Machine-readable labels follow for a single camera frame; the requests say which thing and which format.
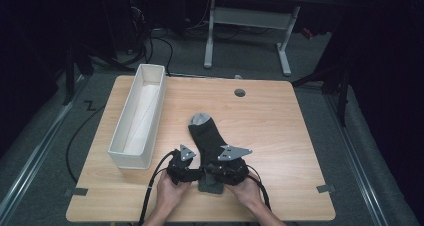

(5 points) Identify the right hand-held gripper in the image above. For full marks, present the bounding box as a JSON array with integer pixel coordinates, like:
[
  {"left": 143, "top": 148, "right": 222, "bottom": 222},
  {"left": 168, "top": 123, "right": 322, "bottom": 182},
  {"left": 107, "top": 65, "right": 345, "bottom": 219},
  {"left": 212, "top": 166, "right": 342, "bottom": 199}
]
[{"left": 203, "top": 144, "right": 253, "bottom": 187}]

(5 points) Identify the black floor cable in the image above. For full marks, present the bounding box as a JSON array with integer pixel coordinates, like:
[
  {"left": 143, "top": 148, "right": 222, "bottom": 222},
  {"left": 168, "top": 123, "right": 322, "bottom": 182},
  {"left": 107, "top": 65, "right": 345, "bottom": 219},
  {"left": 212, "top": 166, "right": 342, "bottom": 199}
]
[{"left": 65, "top": 105, "right": 105, "bottom": 184}]

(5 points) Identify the person's right hand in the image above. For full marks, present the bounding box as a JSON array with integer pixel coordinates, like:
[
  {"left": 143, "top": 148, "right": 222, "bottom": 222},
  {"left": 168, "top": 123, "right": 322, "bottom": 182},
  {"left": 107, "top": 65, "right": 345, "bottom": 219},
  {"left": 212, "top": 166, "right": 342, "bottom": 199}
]
[{"left": 226, "top": 174, "right": 264, "bottom": 210}]

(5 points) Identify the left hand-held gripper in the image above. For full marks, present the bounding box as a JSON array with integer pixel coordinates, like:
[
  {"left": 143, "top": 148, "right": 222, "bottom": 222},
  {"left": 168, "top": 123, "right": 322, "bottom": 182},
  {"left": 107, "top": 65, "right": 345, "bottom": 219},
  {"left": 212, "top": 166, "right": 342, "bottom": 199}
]
[{"left": 166, "top": 144, "right": 203, "bottom": 186}]

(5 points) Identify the right hand-held gripper cable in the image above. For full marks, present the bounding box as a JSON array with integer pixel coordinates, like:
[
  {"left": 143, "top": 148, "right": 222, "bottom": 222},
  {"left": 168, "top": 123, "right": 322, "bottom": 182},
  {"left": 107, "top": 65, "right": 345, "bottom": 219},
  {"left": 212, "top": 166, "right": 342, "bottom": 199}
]
[{"left": 246, "top": 164, "right": 273, "bottom": 214}]

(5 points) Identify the white-framed desk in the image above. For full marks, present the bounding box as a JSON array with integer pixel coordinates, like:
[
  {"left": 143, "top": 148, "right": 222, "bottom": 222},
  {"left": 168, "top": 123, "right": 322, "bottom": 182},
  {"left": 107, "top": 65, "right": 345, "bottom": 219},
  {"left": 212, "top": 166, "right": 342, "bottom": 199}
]
[{"left": 203, "top": 0, "right": 344, "bottom": 77}]

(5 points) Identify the left hand-held gripper cable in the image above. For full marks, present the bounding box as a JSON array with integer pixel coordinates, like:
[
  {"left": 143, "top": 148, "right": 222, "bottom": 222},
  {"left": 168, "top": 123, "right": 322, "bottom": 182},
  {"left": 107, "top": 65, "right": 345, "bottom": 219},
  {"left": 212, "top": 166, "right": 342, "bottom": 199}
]
[{"left": 138, "top": 149, "right": 176, "bottom": 226}]

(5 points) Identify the bundle of black cables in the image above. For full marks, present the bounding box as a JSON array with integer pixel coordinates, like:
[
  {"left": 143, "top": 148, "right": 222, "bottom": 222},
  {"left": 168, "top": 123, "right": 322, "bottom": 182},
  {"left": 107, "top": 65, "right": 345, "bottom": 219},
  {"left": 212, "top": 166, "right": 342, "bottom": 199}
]
[{"left": 128, "top": 5, "right": 175, "bottom": 78}]

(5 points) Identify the black metal stand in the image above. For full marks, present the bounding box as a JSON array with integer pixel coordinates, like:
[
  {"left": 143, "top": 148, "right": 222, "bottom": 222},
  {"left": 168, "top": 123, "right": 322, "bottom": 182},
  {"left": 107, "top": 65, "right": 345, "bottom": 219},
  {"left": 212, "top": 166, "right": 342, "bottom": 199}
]
[
  {"left": 292, "top": 60, "right": 352, "bottom": 128},
  {"left": 62, "top": 40, "right": 95, "bottom": 107}
]

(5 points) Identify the dark grey knit sock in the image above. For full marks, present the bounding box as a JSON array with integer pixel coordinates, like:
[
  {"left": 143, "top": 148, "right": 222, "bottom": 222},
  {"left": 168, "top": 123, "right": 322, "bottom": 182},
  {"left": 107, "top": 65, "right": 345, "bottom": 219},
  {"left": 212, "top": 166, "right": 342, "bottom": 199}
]
[{"left": 187, "top": 111, "right": 234, "bottom": 196}]

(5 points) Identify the hand-held gripper cable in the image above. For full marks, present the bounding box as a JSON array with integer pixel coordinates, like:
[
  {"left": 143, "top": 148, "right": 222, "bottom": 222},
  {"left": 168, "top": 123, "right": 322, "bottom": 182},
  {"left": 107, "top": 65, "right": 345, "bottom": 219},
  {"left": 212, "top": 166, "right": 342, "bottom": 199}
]
[
  {"left": 246, "top": 164, "right": 273, "bottom": 214},
  {"left": 138, "top": 149, "right": 176, "bottom": 226}
]

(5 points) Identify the grey tape piece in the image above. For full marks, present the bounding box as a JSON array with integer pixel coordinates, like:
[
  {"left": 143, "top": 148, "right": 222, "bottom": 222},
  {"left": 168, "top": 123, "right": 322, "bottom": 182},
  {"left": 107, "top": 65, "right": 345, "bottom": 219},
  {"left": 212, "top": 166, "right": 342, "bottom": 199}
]
[
  {"left": 316, "top": 184, "right": 337, "bottom": 194},
  {"left": 63, "top": 187, "right": 89, "bottom": 198}
]

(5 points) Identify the person's left hand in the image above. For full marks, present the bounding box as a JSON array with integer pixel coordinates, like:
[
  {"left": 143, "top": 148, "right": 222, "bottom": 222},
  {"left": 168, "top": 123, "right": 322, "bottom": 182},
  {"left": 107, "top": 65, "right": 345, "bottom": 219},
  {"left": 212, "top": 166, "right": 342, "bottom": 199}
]
[{"left": 156, "top": 169, "right": 193, "bottom": 215}]

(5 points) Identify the white storage box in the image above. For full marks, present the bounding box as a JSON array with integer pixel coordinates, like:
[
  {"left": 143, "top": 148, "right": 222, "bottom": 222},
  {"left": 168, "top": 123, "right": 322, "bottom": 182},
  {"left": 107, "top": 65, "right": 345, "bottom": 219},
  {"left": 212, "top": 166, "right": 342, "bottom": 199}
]
[{"left": 107, "top": 63, "right": 167, "bottom": 171}]

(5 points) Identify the metal floor rail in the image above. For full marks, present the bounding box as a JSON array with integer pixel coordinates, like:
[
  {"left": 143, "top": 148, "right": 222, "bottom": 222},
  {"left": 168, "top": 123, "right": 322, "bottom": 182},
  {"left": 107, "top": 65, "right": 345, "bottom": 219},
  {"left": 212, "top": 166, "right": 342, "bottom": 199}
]
[
  {"left": 324, "top": 92, "right": 390, "bottom": 226},
  {"left": 0, "top": 75, "right": 88, "bottom": 222}
]

